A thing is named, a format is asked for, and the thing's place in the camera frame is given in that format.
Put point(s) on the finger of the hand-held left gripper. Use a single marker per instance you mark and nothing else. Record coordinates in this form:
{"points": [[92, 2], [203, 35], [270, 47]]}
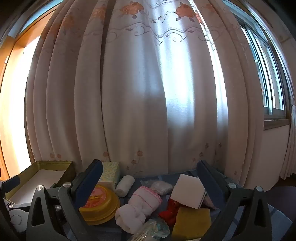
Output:
{"points": [[11, 183]]}

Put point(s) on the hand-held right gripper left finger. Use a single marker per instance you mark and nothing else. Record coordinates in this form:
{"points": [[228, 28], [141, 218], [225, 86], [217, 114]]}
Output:
{"points": [[92, 178]]}

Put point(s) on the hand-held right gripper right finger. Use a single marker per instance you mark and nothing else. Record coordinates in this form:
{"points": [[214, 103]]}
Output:
{"points": [[208, 180]]}

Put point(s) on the white sponge with black layer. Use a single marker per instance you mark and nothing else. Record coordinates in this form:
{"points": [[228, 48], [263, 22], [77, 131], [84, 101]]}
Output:
{"points": [[187, 190]]}

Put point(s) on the gold metal tin box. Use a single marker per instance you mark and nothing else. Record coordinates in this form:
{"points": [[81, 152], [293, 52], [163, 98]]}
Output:
{"points": [[37, 176]]}

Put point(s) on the yellow sponge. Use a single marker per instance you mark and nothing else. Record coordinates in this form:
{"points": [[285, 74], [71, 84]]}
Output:
{"points": [[192, 222]]}

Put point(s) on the clear bag of white cotton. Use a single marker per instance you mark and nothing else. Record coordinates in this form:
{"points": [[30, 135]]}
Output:
{"points": [[161, 187]]}

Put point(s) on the red cloth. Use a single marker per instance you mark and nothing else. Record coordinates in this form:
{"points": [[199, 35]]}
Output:
{"points": [[170, 213]]}

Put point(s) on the white towel with pink trim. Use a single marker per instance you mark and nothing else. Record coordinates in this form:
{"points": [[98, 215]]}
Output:
{"points": [[138, 208]]}

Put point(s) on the green white packet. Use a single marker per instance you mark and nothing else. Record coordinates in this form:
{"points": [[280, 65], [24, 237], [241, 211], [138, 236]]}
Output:
{"points": [[150, 231]]}

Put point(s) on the yellow patterned tissue box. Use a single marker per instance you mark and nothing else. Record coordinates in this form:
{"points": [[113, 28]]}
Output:
{"points": [[108, 173]]}

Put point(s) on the yellow round lidded container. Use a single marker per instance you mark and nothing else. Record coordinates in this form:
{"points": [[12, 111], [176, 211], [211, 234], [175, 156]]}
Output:
{"points": [[101, 208]]}

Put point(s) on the white rolled bandage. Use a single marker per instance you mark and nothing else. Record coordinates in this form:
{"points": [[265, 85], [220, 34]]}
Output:
{"points": [[124, 185]]}

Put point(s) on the plain white side curtain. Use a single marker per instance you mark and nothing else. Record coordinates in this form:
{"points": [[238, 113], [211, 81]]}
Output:
{"points": [[289, 162]]}

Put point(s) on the white curtain with flower embroidery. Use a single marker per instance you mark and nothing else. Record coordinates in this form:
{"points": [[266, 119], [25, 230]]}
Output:
{"points": [[138, 92]]}

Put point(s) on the orange wooden wardrobe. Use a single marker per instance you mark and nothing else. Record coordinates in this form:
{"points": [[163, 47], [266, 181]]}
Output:
{"points": [[4, 53]]}

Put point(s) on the sliding window with frame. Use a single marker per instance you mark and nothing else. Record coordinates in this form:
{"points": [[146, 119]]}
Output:
{"points": [[275, 92]]}

